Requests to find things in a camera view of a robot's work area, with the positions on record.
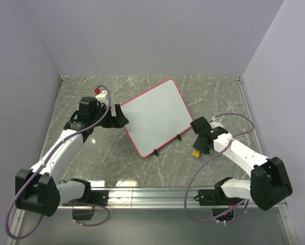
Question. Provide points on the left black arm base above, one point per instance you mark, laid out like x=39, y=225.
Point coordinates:
x=83, y=211

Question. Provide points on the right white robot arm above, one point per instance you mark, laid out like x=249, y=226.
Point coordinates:
x=269, y=182

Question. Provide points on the yellow bone shaped eraser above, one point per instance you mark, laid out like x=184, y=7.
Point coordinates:
x=196, y=153

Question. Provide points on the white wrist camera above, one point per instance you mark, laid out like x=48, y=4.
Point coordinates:
x=213, y=123
x=102, y=96

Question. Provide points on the pink framed whiteboard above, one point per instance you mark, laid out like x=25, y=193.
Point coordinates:
x=156, y=117

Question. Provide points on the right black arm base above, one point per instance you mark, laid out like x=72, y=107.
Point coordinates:
x=211, y=197

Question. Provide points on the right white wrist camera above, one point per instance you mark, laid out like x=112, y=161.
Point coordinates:
x=213, y=123

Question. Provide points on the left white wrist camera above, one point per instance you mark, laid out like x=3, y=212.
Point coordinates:
x=102, y=96

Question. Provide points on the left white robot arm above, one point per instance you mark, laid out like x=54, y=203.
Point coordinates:
x=37, y=189

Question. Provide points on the aluminium mounting rail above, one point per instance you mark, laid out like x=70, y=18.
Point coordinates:
x=157, y=216

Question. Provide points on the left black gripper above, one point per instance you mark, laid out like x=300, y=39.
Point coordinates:
x=117, y=121

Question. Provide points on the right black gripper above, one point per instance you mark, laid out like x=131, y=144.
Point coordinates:
x=196, y=145

